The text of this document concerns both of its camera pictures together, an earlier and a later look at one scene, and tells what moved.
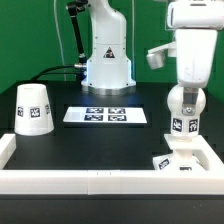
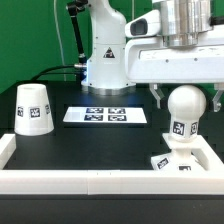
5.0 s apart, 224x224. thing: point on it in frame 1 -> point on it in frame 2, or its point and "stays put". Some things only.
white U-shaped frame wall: [112, 181] stays put
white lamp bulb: [184, 125] stays put
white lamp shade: [33, 115] stays put
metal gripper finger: [189, 100] -> [220, 90]
